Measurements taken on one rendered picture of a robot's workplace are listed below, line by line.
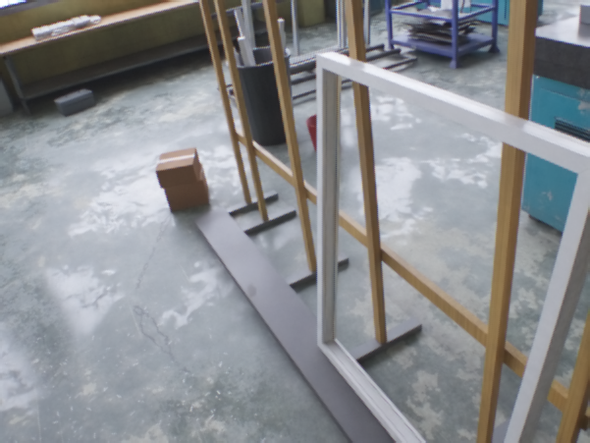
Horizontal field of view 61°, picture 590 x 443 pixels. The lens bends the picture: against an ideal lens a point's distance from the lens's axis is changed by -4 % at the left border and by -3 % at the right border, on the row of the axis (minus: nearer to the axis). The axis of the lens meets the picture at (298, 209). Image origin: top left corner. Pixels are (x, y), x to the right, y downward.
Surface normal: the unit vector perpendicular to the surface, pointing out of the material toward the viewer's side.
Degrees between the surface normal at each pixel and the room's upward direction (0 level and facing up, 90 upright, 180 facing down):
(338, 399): 0
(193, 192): 90
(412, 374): 0
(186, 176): 90
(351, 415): 0
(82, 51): 90
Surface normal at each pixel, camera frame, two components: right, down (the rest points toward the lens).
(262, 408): -0.15, -0.84
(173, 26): 0.47, 0.41
